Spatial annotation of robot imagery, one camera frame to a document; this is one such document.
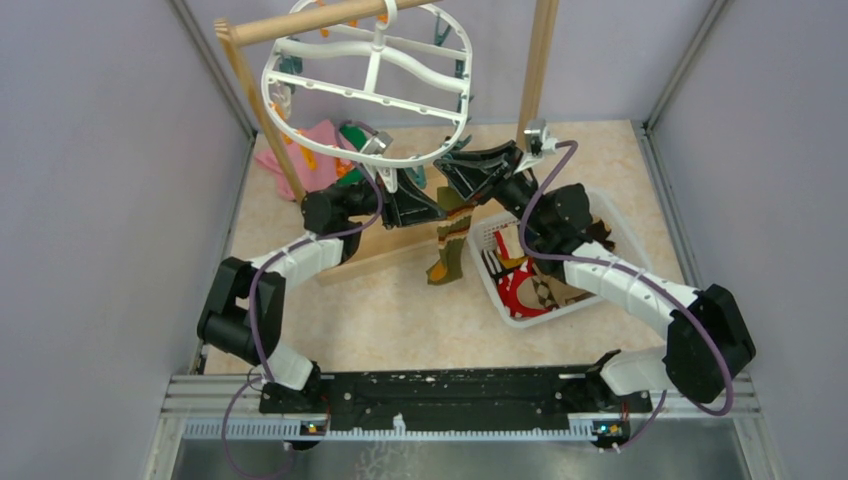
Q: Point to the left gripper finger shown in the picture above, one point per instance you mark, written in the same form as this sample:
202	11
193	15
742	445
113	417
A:
402	216
409	196

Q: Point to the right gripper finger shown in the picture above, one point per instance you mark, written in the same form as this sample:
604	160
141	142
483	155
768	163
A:
506	155
473	180

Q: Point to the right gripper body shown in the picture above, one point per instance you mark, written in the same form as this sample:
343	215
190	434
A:
514	193

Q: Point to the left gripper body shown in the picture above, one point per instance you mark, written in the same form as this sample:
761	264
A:
387	207

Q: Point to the olive striped sock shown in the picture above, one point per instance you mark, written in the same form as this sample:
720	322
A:
451	239
452	203

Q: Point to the white oval clip hanger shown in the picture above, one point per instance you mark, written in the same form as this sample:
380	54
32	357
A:
443	68

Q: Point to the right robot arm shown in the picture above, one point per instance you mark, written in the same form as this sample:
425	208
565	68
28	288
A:
707	343

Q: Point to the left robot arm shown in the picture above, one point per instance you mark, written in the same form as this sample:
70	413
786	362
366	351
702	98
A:
243	310

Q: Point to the green cloth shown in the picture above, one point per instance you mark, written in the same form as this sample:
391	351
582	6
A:
355	138

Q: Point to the pink cloth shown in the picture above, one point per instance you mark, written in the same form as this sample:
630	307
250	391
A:
315	171

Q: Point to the argyle brown sock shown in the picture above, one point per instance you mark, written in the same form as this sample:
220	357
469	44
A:
545	296

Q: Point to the white plastic laundry basket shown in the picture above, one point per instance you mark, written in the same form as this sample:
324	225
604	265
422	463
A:
482	244

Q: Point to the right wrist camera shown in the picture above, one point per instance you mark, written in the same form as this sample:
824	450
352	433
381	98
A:
538	138

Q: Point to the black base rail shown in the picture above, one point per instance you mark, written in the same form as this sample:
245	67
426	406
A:
542	402

